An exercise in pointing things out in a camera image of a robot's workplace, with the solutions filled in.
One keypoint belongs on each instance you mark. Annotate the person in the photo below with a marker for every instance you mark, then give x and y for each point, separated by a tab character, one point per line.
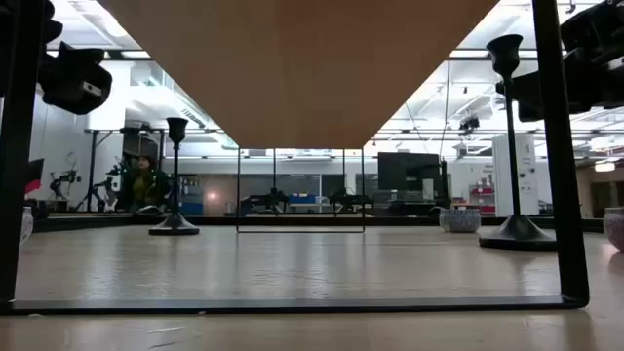
144	185

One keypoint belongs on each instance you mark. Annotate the black metal candlestick holder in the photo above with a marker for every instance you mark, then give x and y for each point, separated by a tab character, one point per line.
175	170
510	146

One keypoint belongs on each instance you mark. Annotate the red storage shelf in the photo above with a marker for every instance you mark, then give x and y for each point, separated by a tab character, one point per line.
482	197

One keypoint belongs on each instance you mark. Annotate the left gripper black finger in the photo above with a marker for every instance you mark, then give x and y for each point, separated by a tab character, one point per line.
73	80

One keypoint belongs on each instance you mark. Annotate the patterned glass candle jar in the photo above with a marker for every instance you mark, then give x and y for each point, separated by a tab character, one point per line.
27	224
615	229

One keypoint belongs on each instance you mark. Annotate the blue patterned candle jar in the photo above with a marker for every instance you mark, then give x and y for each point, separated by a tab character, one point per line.
459	220

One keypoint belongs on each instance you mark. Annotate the black ceiling camera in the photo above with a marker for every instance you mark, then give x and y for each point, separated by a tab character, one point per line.
469	124

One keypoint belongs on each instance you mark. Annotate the black aluminium rig frame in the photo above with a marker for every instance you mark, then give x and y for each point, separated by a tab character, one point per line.
400	221

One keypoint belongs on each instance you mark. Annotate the large black monitor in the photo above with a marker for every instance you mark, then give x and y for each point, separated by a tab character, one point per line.
408	170

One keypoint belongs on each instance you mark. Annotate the glowing wall lamp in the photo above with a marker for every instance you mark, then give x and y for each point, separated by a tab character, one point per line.
604	167

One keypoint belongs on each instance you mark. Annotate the background black robot arm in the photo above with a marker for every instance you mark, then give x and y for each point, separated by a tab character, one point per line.
270	200
348	200
63	181

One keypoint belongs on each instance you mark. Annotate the white pillar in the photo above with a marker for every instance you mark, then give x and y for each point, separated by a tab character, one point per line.
529	175

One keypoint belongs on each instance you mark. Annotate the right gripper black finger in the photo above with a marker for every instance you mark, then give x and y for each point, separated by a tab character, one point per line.
529	97

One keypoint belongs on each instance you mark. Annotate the small dark monitor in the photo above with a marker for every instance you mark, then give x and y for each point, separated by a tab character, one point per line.
34	175

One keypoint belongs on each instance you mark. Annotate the blue box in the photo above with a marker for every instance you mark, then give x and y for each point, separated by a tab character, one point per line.
302	198

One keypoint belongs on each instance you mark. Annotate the blue storage bins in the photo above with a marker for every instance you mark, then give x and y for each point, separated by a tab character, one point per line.
191	197

